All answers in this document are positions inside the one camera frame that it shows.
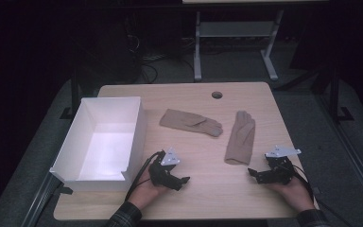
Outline person's left hand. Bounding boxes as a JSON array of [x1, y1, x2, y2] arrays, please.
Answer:
[[128, 180, 169, 211]]

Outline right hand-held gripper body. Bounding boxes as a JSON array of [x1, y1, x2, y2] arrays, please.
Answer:
[[265, 145, 302, 185]]

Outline black floor cables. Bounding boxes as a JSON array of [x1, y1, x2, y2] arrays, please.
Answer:
[[126, 32, 197, 84]]

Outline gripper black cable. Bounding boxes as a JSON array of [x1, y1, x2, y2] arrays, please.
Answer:
[[125, 150, 164, 202], [291, 164, 355, 227]]

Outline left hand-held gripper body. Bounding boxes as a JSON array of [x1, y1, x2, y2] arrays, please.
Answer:
[[147, 147, 182, 190]]

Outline white metal desk frame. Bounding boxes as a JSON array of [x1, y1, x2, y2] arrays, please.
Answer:
[[181, 0, 329, 82]]

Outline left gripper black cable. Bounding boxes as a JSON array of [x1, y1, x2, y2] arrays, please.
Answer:
[[125, 150, 164, 202]]

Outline black metal stand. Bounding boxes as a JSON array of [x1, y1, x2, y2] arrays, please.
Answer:
[[60, 60, 83, 121], [325, 60, 355, 125]]

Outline aluminium rail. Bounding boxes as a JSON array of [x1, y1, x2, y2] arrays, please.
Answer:
[[314, 93, 363, 211], [21, 172, 61, 227]]

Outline person's right hand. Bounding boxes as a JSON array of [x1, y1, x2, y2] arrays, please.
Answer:
[[266, 176, 316, 213]]

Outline white box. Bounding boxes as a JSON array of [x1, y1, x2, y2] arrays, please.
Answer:
[[49, 96, 148, 193]]

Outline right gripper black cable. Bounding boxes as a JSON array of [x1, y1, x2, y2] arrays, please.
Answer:
[[291, 164, 355, 227]]

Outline beige glove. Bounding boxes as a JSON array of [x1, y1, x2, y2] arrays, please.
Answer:
[[159, 108, 224, 138], [224, 110, 256, 166]]

